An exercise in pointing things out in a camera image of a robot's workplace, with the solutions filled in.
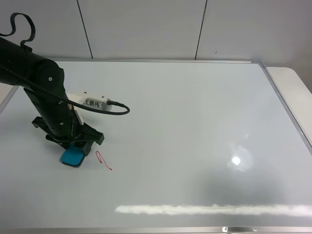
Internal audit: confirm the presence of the white aluminium-framed whiteboard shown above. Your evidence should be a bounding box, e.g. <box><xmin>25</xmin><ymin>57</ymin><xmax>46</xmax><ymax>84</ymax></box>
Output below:
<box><xmin>0</xmin><ymin>61</ymin><xmax>312</xmax><ymax>233</ymax></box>

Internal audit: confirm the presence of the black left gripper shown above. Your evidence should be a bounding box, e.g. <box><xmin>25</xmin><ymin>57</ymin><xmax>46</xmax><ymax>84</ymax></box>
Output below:
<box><xmin>24</xmin><ymin>88</ymin><xmax>104</xmax><ymax>156</ymax></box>

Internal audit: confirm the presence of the blue whiteboard eraser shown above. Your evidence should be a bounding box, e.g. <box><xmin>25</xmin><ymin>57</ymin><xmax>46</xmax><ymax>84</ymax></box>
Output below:
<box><xmin>60</xmin><ymin>146</ymin><xmax>85</xmax><ymax>168</ymax></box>

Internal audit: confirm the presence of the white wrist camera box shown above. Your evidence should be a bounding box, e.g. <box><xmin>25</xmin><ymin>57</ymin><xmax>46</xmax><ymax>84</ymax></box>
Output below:
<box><xmin>67</xmin><ymin>92</ymin><xmax>112</xmax><ymax>111</ymax></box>

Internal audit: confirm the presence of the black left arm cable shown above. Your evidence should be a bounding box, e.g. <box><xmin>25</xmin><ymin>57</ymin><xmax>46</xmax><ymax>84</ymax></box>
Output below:
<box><xmin>0</xmin><ymin>12</ymin><xmax>131</xmax><ymax>116</ymax></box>

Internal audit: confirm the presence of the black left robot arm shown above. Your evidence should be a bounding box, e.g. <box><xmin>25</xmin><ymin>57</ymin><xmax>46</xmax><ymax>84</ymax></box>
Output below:
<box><xmin>0</xmin><ymin>39</ymin><xmax>104</xmax><ymax>155</ymax></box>

